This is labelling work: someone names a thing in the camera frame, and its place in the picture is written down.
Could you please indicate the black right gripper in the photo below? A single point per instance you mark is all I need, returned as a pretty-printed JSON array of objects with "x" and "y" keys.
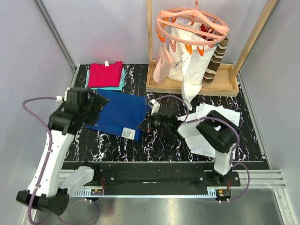
[{"x": 147, "y": 123}]

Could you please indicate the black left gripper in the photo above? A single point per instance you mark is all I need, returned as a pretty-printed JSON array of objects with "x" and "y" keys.
[{"x": 99, "y": 99}]

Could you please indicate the blue file folder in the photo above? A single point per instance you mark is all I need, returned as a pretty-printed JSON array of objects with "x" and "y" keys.
[{"x": 122, "y": 114}]

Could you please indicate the white paper stack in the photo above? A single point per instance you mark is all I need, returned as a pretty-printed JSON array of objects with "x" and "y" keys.
[{"x": 209, "y": 130}]

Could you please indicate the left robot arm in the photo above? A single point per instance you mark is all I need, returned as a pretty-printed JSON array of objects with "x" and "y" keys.
[{"x": 78, "y": 106}]

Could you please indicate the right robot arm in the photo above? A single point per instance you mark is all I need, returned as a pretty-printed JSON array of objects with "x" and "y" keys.
[{"x": 223, "y": 161}]

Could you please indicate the pink shirt folded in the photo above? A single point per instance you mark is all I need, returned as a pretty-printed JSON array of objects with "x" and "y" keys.
[{"x": 105, "y": 76}]

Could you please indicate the teal shirt folded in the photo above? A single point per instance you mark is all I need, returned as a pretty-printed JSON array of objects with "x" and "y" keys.
[{"x": 119, "y": 88}]

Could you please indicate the pale pink hanging cloth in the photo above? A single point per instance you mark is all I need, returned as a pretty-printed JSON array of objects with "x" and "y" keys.
[{"x": 164, "y": 62}]

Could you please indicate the brown striped sock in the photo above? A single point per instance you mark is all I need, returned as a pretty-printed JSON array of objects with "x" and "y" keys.
[{"x": 215, "y": 61}]

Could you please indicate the wooden rack tray base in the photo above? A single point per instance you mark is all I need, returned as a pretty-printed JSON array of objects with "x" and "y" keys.
[{"x": 226, "y": 81}]

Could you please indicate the large white hanging towel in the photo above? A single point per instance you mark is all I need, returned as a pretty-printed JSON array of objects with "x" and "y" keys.
[{"x": 176, "y": 68}]

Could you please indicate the pink round clip hanger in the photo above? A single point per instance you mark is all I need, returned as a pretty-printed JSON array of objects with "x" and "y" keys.
[{"x": 193, "y": 21}]

